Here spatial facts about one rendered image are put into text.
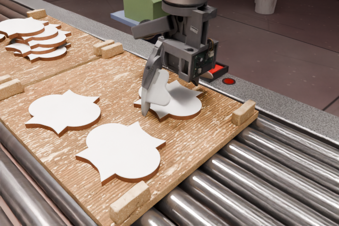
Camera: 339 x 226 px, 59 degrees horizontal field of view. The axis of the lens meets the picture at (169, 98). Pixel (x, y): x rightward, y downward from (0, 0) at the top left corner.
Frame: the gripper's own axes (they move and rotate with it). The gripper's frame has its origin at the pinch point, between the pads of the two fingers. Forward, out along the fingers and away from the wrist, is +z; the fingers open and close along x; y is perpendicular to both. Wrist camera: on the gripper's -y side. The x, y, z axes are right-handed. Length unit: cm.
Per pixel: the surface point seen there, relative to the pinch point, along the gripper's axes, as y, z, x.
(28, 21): -50, -2, -4
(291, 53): -63, 97, 246
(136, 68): -15.3, 1.5, 4.6
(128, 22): -57, 11, 37
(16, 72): -34.1, 2.6, -15.9
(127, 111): -3.4, 0.9, -8.0
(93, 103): -8.9, 0.1, -11.7
